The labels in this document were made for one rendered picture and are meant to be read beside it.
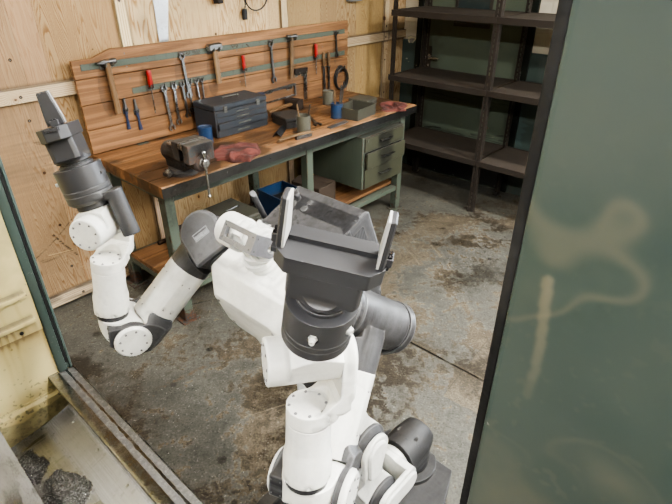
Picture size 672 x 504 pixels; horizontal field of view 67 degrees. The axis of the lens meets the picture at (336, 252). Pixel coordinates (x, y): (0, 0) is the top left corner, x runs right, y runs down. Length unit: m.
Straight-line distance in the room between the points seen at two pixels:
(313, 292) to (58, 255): 2.94
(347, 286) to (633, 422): 0.29
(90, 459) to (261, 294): 0.86
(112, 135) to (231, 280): 2.34
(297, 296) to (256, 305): 0.40
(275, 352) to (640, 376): 0.43
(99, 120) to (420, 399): 2.30
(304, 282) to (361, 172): 3.22
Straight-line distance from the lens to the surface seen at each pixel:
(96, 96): 3.20
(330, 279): 0.53
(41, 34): 3.16
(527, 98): 4.00
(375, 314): 0.85
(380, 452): 1.58
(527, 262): 0.33
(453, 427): 2.51
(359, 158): 3.73
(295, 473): 0.78
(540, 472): 0.43
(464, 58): 4.86
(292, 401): 0.74
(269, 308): 0.93
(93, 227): 1.05
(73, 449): 1.70
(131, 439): 1.46
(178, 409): 2.63
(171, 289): 1.17
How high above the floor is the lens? 1.85
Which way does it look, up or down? 30 degrees down
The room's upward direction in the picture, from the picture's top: straight up
